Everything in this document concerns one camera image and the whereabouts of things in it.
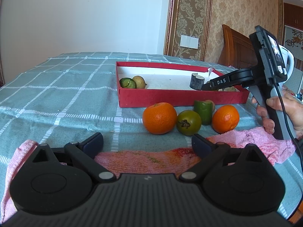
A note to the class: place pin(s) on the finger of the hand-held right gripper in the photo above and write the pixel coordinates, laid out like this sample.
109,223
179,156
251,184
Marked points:
206,85

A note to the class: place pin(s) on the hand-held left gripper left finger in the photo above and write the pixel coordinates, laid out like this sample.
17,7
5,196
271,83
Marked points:
94,144

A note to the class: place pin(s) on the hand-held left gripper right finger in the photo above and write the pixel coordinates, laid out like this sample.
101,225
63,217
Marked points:
200,144

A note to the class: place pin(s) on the dark sugarcane piece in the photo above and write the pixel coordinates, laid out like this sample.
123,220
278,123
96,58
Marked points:
197,81

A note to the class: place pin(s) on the small brown fruit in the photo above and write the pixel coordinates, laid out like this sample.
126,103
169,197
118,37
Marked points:
213,106

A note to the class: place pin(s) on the green tomato with dark calyx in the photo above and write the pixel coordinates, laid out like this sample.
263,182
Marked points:
188,122

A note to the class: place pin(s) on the red cardboard box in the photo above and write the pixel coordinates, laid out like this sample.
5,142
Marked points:
177,99

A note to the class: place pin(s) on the small orange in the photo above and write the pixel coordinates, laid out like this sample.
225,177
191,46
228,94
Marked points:
225,119

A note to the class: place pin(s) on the large orange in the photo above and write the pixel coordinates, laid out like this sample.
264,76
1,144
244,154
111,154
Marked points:
159,118

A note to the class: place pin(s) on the small yellowish round fruit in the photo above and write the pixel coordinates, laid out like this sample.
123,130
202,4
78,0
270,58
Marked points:
139,81

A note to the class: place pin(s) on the dark green cucumber piece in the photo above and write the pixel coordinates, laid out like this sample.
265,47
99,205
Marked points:
127,83

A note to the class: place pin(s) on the person's right hand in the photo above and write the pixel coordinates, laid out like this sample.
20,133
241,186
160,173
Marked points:
293,113

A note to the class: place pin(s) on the white kettle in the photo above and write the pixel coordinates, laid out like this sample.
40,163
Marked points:
289,56

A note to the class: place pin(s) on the wooden headboard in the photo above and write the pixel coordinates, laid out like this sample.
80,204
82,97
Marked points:
236,49

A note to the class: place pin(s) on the wooden wardrobe with floral panel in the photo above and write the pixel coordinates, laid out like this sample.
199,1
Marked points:
296,35

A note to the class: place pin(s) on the pink towel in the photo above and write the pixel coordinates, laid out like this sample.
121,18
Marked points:
153,158

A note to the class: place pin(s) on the teal checkered tablecloth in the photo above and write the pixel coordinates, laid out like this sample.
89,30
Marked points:
59,94

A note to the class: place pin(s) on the gold framed wallpaper panel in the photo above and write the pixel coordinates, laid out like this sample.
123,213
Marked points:
189,16

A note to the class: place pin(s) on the white wall switch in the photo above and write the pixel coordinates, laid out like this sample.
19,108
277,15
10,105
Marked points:
189,41

